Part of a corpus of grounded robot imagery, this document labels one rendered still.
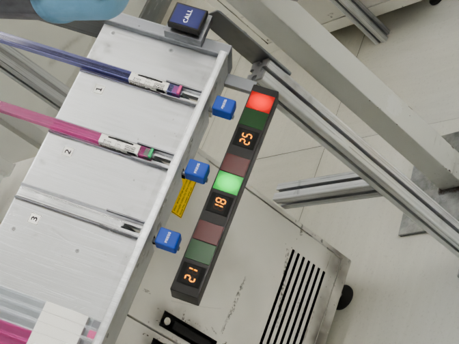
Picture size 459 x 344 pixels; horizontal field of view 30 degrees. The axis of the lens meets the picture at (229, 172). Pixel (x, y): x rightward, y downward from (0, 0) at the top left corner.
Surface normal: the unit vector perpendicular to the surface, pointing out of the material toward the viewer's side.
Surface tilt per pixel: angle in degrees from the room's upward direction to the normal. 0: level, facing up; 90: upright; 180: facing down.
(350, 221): 0
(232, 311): 90
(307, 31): 90
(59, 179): 48
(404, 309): 0
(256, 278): 88
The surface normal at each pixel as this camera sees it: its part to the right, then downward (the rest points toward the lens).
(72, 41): 0.62, -0.12
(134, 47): 0.00, -0.44
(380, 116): -0.29, 0.83
